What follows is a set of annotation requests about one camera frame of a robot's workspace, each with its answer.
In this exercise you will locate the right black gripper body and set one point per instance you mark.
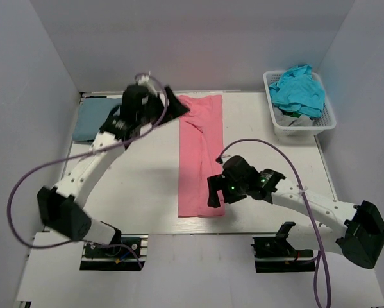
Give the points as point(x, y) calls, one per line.
point(237, 190)

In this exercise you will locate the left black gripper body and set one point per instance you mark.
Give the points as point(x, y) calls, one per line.
point(155, 110)

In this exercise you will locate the pink t shirt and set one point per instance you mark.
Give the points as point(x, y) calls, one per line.
point(200, 142)

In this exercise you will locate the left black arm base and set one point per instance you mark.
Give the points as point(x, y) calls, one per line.
point(131, 257)

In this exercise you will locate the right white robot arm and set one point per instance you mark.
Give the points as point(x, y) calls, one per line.
point(353, 231)

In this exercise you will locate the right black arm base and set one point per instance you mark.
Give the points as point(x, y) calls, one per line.
point(273, 254)

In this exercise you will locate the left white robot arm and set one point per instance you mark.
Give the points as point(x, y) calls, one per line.
point(62, 206)

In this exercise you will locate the folded grey-blue t shirt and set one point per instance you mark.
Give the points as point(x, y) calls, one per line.
point(92, 113)

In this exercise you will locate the green garment in basket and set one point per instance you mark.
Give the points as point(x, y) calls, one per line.
point(291, 114)

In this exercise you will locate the white plastic basket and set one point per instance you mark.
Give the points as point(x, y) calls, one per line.
point(326, 122)

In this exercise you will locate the turquoise t shirt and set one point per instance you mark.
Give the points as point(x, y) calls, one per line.
point(297, 91)

